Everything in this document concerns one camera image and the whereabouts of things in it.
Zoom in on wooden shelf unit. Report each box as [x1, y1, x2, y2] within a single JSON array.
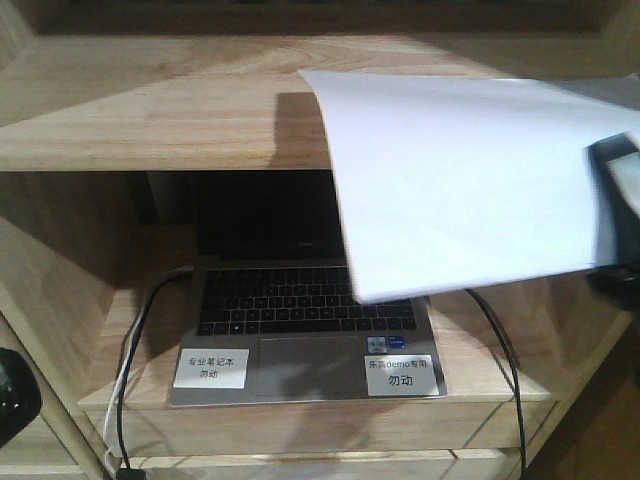
[[1, 1, 639, 479]]

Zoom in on white laptop label left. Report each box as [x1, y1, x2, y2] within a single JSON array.
[[173, 348, 249, 389]]

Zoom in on white cable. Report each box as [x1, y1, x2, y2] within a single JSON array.
[[102, 264, 195, 476]]

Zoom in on black laptop cable left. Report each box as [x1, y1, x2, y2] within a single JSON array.
[[115, 269, 195, 480]]

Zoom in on black laptop cable right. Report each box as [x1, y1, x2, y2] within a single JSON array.
[[464, 287, 529, 480]]

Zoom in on white laptop label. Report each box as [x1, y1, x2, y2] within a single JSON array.
[[173, 348, 249, 389], [364, 354, 440, 397]]

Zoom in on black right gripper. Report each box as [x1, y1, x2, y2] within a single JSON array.
[[586, 132, 639, 313]]

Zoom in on white paper sheets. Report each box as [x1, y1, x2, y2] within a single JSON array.
[[302, 70, 639, 303]]

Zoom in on silver laptop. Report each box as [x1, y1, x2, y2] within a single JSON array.
[[170, 170, 447, 407]]

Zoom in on white laptop label right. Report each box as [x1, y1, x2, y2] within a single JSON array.
[[364, 354, 440, 397]]

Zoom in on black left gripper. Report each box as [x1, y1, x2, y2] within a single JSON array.
[[1, 347, 41, 447]]

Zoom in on black laptop cable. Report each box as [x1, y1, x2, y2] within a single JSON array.
[[115, 269, 195, 480], [464, 287, 529, 480]]

